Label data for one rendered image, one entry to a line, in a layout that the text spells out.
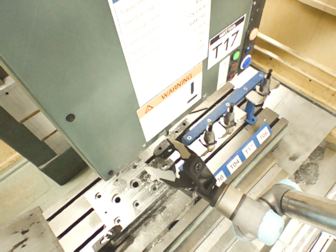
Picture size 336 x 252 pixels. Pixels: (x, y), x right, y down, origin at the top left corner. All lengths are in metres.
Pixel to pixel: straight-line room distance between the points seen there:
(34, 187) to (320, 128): 1.72
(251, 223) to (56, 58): 0.53
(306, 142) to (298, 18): 0.65
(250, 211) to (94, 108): 0.44
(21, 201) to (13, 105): 0.85
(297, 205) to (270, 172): 0.78
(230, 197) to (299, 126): 1.01
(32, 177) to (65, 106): 1.54
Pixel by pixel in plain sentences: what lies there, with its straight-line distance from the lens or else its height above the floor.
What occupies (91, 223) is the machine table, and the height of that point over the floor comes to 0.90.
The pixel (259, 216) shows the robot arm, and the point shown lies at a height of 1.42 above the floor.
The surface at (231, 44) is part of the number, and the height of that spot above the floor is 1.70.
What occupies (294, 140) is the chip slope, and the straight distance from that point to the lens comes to 1.57.
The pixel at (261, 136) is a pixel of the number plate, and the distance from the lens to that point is 1.31.
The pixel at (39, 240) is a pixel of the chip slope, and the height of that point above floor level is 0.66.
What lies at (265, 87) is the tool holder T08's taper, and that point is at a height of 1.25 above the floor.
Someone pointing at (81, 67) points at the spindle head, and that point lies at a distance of 0.31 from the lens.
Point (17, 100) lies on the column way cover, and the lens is 1.10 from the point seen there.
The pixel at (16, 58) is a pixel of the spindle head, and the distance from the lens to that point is 0.27.
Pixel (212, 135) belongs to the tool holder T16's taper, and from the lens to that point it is 0.89.
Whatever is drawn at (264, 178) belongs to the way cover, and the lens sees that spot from 1.45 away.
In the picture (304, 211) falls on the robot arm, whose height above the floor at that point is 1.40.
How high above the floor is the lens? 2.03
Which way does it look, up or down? 57 degrees down
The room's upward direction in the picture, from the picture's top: 9 degrees counter-clockwise
